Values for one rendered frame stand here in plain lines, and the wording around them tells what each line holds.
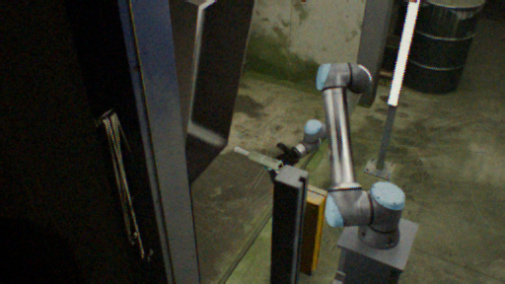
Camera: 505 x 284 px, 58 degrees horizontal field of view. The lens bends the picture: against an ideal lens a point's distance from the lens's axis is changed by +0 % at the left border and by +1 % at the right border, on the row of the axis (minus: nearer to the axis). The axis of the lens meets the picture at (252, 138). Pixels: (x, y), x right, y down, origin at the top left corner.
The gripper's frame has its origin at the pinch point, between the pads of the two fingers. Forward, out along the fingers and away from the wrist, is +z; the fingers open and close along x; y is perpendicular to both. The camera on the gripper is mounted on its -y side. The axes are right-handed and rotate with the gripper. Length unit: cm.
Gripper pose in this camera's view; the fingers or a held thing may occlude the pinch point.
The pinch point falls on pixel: (268, 167)
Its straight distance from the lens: 259.9
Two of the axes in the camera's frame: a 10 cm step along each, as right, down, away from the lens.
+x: -5.4, -1.6, 8.3
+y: 3.1, 8.7, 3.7
